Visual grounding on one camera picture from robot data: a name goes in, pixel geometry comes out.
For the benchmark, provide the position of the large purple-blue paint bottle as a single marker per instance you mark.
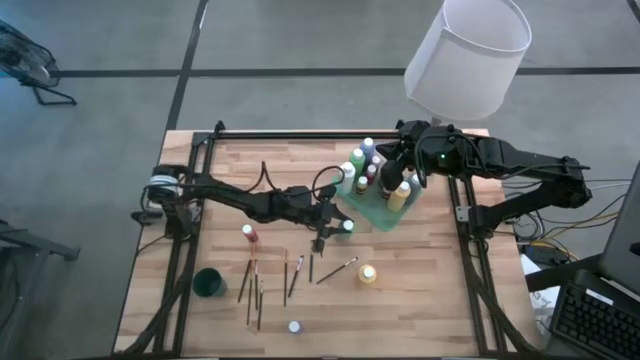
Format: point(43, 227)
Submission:
point(368, 146)

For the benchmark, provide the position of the large plain green paint bottle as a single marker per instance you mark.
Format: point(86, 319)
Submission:
point(357, 157)

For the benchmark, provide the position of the dark power strip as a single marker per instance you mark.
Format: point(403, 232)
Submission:
point(547, 255)

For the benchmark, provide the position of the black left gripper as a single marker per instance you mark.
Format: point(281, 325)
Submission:
point(322, 215)

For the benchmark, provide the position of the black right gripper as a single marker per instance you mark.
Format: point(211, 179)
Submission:
point(412, 145)

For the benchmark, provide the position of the thin dark paintbrush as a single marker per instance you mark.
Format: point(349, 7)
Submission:
point(256, 287)
point(249, 305)
point(260, 307)

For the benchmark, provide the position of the thin paintbrush yellow tip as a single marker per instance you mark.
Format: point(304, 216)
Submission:
point(285, 280)

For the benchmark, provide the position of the labelled light green paint bottle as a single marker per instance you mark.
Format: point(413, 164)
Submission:
point(347, 226)

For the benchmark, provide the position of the small yellow black paint bottle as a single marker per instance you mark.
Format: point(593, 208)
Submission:
point(361, 185)

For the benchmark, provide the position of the black floor fan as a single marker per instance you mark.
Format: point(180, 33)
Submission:
point(25, 62)

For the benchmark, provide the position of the yellow apple-label paint bottle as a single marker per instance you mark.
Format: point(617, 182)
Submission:
point(367, 274)

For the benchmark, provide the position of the black keyboard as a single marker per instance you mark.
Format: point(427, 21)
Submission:
point(595, 320)

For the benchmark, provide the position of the white shade table lamp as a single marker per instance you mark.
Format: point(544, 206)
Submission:
point(465, 65)

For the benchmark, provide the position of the white paint bottle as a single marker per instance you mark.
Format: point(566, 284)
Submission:
point(346, 176)

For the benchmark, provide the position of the white printed paper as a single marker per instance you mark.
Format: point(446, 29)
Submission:
point(545, 302)

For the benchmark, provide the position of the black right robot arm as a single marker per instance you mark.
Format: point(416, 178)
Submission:
point(525, 160)

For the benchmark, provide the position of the teal translucent plastic bin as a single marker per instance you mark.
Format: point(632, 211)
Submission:
point(372, 212)

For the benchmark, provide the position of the black paintbrush silver ferrule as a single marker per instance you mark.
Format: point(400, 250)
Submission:
point(297, 277)

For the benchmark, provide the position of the small orange black paint bottle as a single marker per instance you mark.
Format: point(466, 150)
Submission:
point(376, 161)

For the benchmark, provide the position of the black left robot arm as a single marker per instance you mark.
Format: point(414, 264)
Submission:
point(250, 202)

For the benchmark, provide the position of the small purple black paint bottle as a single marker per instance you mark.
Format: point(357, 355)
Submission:
point(295, 327)

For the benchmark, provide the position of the dark green plastic cup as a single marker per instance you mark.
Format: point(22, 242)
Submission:
point(207, 283)

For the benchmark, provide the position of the small magenta black paint bottle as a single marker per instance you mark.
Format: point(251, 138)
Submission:
point(371, 172)

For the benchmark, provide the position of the small red black paint bottle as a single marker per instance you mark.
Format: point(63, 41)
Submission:
point(250, 233)

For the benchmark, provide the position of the short black paintbrush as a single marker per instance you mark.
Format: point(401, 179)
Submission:
point(311, 267)

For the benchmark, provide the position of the grey side stand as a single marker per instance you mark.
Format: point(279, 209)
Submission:
point(30, 245)

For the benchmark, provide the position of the large orange-yellow paint bottle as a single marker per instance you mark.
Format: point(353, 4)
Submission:
point(400, 195)

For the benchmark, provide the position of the long paintbrush silver ferrule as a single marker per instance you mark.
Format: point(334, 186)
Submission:
point(337, 270)

